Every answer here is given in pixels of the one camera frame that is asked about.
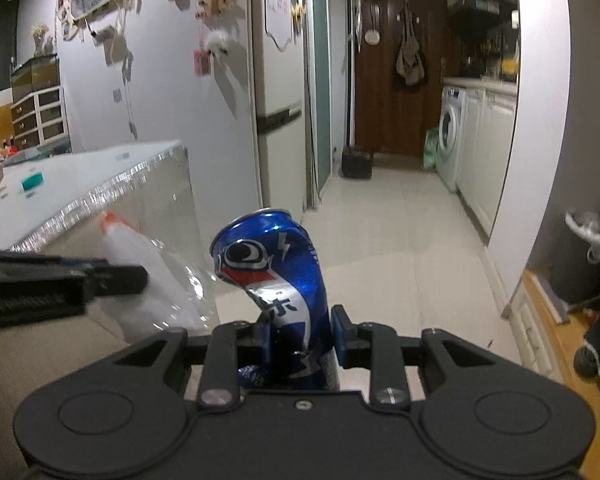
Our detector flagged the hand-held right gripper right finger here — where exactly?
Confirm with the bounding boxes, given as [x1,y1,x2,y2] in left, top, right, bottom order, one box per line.
[331,305,511,412]

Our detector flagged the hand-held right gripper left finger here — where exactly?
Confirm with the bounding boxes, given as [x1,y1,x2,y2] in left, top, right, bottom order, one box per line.
[112,321,272,411]

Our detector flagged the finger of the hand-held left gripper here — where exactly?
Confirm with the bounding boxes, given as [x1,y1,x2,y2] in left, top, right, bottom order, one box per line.
[0,249,110,269]
[82,264,148,302]

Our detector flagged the clear plastic bottle orange cap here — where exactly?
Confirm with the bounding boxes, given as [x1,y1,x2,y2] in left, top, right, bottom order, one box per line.
[100,211,219,342]

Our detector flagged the crushed blue drink can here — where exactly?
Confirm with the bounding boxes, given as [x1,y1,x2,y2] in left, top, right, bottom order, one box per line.
[209,208,341,392]

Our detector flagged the grey trash can white liner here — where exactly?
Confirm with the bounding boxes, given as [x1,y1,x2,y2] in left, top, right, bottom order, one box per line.
[550,210,600,307]

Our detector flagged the silver foil covered table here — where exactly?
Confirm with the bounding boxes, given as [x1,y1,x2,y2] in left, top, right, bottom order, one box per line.
[0,140,221,461]

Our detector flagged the white drawer chest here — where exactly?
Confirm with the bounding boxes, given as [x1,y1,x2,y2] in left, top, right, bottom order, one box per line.
[11,85,71,153]

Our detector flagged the black floor bin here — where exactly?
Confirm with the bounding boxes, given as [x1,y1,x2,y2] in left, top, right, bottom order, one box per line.
[341,146,374,180]

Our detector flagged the white refrigerator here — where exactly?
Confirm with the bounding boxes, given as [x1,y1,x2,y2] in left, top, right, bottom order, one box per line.
[247,0,312,216]

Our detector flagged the glass tank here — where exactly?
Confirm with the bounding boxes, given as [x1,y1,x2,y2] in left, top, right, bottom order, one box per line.
[10,55,61,103]

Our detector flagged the green plastic bag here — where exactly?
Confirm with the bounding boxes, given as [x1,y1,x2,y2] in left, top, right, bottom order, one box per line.
[422,127,441,171]

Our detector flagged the low wooden top cabinet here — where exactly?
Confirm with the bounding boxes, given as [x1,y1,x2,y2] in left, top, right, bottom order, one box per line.
[510,267,600,401]

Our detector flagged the grey flat board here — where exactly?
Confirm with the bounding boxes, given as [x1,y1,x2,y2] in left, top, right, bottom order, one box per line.
[535,270,572,326]

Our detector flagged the dark wooden door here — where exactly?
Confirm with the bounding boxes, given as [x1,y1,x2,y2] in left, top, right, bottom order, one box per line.
[352,0,451,158]

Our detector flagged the white washing machine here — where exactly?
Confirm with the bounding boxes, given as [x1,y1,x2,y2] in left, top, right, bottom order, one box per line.
[437,85,468,193]

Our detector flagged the white kitchen cabinets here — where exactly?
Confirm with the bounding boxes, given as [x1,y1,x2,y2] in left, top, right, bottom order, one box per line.
[457,85,517,238]

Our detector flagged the dried flower bunch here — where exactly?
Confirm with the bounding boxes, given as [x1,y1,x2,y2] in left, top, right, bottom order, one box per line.
[31,24,56,58]

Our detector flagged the black round object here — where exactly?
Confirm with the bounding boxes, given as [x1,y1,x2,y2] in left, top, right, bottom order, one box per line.
[572,345,600,379]

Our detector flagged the white plush toy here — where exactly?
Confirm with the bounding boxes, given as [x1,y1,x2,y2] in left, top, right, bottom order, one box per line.
[207,31,231,58]

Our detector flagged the white coat rack pole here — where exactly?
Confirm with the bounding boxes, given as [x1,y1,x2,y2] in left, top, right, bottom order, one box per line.
[346,0,383,151]

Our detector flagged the brown hanging bag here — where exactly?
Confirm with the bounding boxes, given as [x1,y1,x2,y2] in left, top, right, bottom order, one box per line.
[395,0,427,92]

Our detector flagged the hanging round strainer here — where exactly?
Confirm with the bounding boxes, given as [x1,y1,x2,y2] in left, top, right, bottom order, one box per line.
[364,2,382,45]

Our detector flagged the whiteboard on refrigerator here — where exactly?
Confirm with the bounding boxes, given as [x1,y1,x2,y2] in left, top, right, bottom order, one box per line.
[263,0,295,52]

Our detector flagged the black range hood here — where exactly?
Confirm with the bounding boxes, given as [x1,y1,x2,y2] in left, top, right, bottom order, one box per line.
[450,0,519,17]

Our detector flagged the wooden wall toy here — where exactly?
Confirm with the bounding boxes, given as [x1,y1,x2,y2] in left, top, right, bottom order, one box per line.
[196,0,229,18]

